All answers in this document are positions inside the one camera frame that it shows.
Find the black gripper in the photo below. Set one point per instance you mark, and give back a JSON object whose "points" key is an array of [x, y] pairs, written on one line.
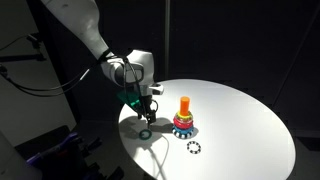
{"points": [[145, 101]]}

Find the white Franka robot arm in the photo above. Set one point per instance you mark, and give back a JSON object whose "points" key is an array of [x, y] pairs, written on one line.
{"points": [[83, 23]]}

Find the black spring clamp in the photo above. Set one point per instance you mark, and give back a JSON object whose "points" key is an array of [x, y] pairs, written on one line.
{"points": [[90, 144]]}

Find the purple stand part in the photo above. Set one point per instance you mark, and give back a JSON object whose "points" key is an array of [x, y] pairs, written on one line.
{"points": [[50, 151]]}

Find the teal camera mount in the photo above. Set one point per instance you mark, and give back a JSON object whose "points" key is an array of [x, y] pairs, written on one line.
{"points": [[128, 98]]}

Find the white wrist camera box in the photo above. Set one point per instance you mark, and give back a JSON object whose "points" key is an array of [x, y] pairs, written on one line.
{"points": [[157, 89]]}

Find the orange stacking post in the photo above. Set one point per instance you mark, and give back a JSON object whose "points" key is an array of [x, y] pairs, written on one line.
{"points": [[185, 105]]}

